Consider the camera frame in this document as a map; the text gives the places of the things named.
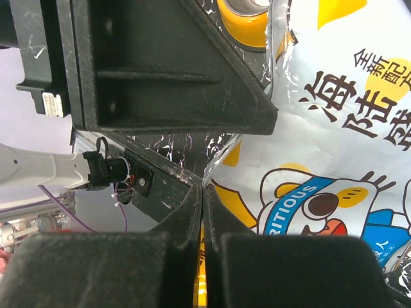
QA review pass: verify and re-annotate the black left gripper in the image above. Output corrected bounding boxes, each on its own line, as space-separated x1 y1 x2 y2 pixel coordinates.
1 1 83 128

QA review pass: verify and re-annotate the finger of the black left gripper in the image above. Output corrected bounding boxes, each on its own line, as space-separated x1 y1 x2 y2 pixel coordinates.
70 1 277 135

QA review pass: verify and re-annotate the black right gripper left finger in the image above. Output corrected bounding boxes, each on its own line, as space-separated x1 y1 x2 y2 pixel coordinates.
1 185 202 307

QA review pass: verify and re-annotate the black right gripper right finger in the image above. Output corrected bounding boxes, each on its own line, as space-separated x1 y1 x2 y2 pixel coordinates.
204 186 401 307

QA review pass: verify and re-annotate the pink white pet food bag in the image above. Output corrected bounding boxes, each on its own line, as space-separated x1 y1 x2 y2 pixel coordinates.
204 1 410 299

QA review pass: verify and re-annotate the yellow double pet bowl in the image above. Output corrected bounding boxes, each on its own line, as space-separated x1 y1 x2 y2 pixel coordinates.
216 0 271 53

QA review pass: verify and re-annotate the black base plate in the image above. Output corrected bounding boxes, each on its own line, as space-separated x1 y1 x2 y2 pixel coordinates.
73 132 201 232

